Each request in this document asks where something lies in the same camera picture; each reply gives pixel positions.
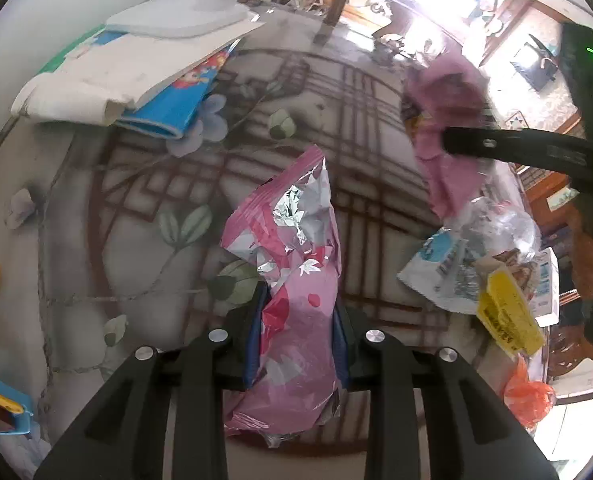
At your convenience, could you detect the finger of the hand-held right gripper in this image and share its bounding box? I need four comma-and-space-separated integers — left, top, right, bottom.
441, 127, 590, 182

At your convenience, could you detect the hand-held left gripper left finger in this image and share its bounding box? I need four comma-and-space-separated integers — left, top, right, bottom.
34, 282, 267, 480

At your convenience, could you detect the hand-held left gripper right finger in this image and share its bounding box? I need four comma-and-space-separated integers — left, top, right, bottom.
333, 306, 560, 480

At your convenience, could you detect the pink plastic bag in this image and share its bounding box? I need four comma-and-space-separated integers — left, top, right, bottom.
401, 52, 493, 219

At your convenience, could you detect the pink foil wrapper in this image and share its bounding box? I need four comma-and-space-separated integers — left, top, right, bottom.
220, 144, 343, 449

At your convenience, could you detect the person's right hand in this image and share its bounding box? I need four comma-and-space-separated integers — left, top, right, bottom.
571, 202, 593, 303

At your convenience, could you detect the clear plastic bag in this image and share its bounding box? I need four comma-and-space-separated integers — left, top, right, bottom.
455, 194, 543, 272

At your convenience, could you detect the blue white wrapper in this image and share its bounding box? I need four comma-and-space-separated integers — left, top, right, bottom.
397, 225, 550, 317

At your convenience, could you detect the white milk carton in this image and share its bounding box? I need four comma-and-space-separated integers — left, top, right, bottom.
531, 247, 561, 329

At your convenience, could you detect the yellow wrapper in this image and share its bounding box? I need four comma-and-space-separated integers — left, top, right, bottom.
477, 265, 546, 357

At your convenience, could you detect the orange plastic bag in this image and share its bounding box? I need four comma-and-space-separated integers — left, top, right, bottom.
501, 356, 558, 429

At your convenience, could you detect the carved wooden dining chair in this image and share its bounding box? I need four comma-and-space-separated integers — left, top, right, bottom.
544, 330, 593, 398

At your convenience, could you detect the blue picture book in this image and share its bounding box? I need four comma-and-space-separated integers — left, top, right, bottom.
115, 42, 240, 141

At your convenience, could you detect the blue yellow clip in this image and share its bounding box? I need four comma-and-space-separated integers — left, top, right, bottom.
0, 366, 36, 437

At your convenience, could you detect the stack of books and papers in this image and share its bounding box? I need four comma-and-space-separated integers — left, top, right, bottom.
10, 21, 266, 127

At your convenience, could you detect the wall television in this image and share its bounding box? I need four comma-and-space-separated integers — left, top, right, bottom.
510, 33, 561, 92

